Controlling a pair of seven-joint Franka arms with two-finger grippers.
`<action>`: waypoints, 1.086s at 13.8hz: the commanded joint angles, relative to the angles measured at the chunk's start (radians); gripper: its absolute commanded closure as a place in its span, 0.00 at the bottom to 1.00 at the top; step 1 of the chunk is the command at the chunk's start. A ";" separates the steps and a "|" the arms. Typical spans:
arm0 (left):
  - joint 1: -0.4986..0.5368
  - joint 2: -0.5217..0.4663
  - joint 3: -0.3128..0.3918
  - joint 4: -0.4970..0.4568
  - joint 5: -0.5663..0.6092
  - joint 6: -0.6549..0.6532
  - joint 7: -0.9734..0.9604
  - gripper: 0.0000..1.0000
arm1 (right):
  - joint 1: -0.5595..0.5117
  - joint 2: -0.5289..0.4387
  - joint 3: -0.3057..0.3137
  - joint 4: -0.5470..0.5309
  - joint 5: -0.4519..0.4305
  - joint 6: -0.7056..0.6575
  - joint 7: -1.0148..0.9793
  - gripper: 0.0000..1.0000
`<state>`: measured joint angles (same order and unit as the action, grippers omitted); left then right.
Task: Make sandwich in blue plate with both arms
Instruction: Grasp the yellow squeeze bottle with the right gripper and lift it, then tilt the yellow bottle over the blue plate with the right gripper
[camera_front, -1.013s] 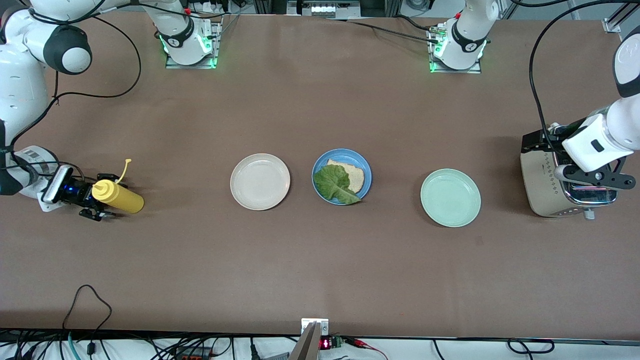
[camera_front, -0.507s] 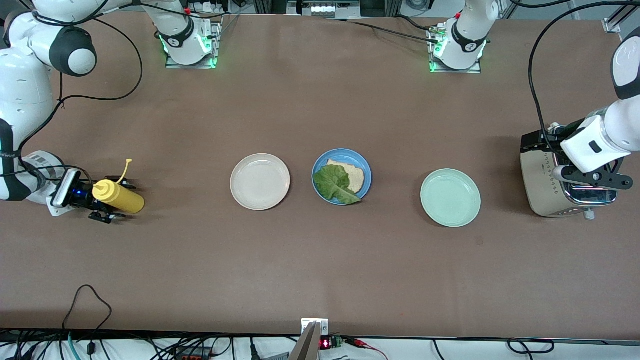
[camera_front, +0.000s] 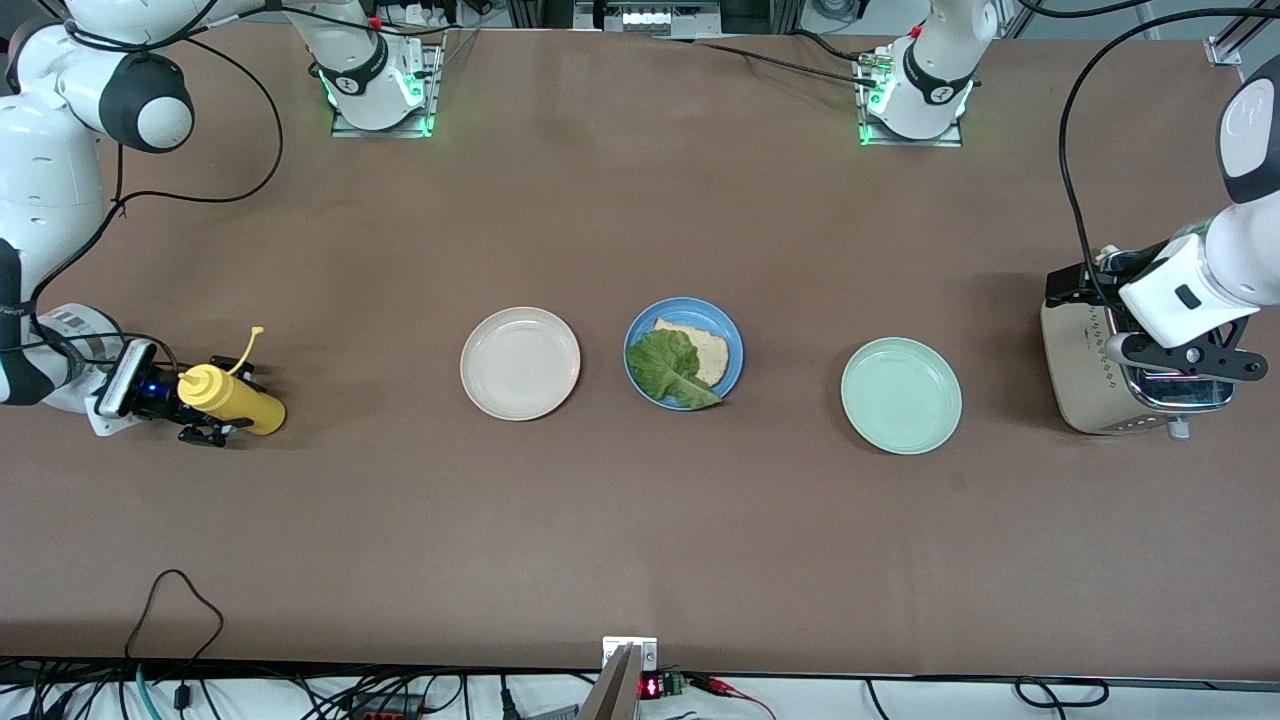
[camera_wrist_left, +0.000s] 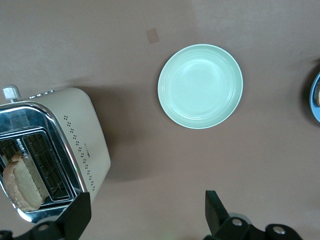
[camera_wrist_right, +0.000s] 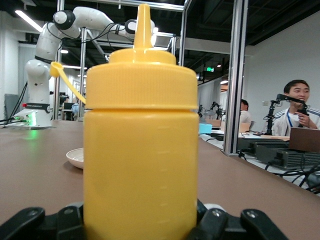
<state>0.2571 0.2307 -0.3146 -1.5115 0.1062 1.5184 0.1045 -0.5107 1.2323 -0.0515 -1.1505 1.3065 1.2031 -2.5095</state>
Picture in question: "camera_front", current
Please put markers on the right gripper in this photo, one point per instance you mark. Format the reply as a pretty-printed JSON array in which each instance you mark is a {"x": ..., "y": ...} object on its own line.
[{"x": 163, "y": 397}]

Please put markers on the green lettuce leaf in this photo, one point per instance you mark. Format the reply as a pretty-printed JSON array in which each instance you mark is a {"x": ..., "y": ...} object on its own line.
[{"x": 665, "y": 365}]

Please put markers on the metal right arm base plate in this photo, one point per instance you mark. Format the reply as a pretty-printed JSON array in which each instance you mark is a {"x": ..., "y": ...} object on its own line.
[{"x": 385, "y": 131}]

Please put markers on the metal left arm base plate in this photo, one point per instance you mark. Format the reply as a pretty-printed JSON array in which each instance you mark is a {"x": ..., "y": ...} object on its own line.
[{"x": 915, "y": 142}]

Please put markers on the circuit board with red display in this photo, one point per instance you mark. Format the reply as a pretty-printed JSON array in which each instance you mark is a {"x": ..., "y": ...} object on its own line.
[{"x": 652, "y": 687}]

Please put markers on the yellow mustard squeeze bottle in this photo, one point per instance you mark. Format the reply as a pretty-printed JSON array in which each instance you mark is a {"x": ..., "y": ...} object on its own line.
[{"x": 245, "y": 400}]

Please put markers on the black control box with lights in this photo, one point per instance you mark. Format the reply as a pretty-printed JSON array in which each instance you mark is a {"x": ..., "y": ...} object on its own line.
[{"x": 650, "y": 18}]

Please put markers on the grey metal bar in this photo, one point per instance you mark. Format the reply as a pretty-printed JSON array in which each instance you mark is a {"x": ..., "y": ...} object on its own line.
[{"x": 612, "y": 695}]

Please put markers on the blue round plate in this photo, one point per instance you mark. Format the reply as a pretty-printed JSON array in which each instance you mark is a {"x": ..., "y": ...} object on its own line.
[{"x": 690, "y": 308}]

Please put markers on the mint green round plate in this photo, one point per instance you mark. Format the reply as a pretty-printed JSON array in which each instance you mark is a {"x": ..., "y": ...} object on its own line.
[{"x": 901, "y": 396}]

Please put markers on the beige round plate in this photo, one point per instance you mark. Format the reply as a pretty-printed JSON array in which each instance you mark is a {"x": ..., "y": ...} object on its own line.
[{"x": 520, "y": 363}]

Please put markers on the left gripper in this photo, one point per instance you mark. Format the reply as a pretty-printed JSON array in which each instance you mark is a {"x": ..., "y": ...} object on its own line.
[{"x": 1073, "y": 281}]

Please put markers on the aluminium corner bracket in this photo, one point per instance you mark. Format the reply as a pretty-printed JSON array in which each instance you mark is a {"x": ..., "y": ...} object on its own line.
[{"x": 1225, "y": 50}]

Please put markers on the brown bread slice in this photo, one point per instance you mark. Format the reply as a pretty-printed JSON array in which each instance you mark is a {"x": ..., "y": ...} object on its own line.
[{"x": 712, "y": 352}]

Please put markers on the beige chrome toaster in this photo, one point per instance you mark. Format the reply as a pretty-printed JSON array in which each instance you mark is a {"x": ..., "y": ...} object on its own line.
[{"x": 1075, "y": 390}]

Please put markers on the small metal edge bracket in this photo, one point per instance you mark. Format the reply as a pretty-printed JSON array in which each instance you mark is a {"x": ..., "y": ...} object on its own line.
[{"x": 647, "y": 655}]

